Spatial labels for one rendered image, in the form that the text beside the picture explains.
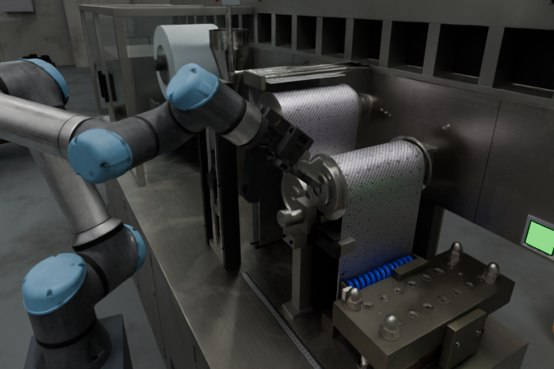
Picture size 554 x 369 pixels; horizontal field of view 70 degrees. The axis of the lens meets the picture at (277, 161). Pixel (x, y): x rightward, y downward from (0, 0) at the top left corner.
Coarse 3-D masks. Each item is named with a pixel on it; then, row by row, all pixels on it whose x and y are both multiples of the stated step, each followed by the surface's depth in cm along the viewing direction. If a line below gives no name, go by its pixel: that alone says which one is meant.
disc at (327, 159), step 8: (312, 160) 87; (328, 160) 82; (336, 168) 80; (344, 176) 79; (344, 184) 79; (344, 192) 80; (344, 200) 80; (344, 208) 81; (328, 216) 86; (336, 216) 84
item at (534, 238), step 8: (536, 224) 79; (528, 232) 81; (536, 232) 79; (544, 232) 78; (552, 232) 77; (528, 240) 81; (536, 240) 80; (544, 240) 78; (552, 240) 77; (544, 248) 79; (552, 248) 77
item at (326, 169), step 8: (328, 168) 81; (328, 176) 82; (336, 176) 81; (336, 184) 80; (336, 192) 80; (312, 200) 89; (336, 200) 81; (320, 208) 87; (328, 208) 84; (336, 208) 82
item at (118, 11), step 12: (96, 12) 173; (108, 12) 147; (120, 12) 140; (132, 12) 142; (144, 12) 144; (156, 12) 146; (168, 12) 148; (180, 12) 150; (192, 12) 152; (204, 12) 155; (216, 12) 157; (240, 12) 162; (252, 12) 165; (84, 24) 235; (96, 24) 188; (120, 24) 141; (84, 36) 238; (96, 36) 190; (120, 36) 142; (120, 48) 144; (120, 60) 145; (120, 72) 149; (96, 96) 252; (108, 96) 196; (132, 96) 151; (108, 108) 204; (132, 108) 153; (144, 180) 165
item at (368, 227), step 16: (384, 208) 88; (400, 208) 91; (416, 208) 95; (352, 224) 84; (368, 224) 87; (384, 224) 90; (400, 224) 93; (368, 240) 89; (384, 240) 92; (400, 240) 95; (352, 256) 88; (368, 256) 91; (384, 256) 94; (400, 256) 98; (352, 272) 90
